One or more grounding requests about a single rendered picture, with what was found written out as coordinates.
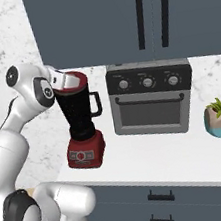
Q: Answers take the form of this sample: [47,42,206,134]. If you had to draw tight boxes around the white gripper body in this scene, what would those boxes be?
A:
[56,69,85,91]

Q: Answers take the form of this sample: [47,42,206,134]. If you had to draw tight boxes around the red blender lid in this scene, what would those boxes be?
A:
[63,69,90,94]

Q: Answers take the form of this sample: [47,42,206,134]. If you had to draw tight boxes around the red and black blender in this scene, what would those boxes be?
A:
[51,67,112,174]

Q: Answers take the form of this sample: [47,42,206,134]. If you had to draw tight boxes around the silver toaster oven knob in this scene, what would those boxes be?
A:
[117,78,130,92]
[166,73,181,87]
[141,75,155,90]

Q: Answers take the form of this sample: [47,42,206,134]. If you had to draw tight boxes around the grey toaster oven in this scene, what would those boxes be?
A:
[102,51,203,145]

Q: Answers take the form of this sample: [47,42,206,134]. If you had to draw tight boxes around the toaster oven glass door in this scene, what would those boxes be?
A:
[109,83,198,145]

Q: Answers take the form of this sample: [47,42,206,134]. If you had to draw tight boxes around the grey wall cupboard door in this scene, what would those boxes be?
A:
[145,0,221,66]
[21,0,161,80]

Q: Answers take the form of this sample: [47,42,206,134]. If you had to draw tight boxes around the black toaster oven door handle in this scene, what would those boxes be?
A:
[114,89,187,113]

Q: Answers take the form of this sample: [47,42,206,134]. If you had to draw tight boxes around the long black cupboard handle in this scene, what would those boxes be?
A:
[154,0,180,49]
[131,0,154,52]

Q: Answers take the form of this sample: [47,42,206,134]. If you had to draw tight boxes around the black drawer handle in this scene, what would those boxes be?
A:
[147,210,176,221]
[145,186,176,206]

